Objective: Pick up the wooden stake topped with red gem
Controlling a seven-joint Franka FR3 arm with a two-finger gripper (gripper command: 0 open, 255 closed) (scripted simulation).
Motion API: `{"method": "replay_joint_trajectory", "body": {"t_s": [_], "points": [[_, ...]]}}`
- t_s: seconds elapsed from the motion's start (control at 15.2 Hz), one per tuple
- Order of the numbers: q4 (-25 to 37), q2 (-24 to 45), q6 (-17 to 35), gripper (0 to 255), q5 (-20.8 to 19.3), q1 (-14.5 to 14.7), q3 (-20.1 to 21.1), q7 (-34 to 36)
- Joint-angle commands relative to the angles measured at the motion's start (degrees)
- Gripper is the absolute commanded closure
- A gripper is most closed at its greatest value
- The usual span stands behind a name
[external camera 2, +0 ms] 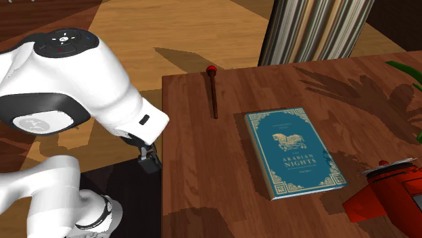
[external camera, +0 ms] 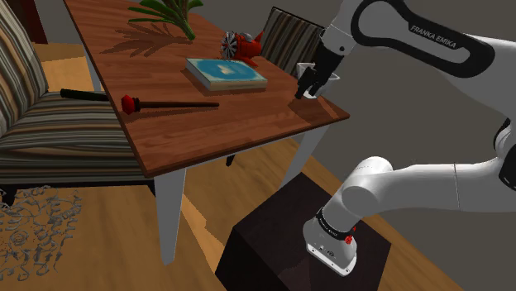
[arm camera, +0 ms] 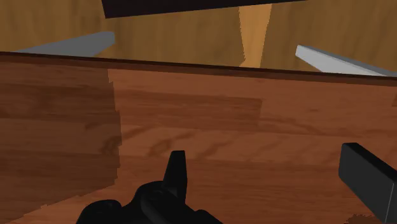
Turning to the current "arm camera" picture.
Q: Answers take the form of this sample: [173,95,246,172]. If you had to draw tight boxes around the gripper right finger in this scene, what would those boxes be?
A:
[338,142,397,224]

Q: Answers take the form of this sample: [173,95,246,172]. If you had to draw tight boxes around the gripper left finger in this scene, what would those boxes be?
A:
[76,150,223,224]

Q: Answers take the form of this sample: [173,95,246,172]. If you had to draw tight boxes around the brown wooden table, grey legs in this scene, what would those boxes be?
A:
[0,31,397,224]

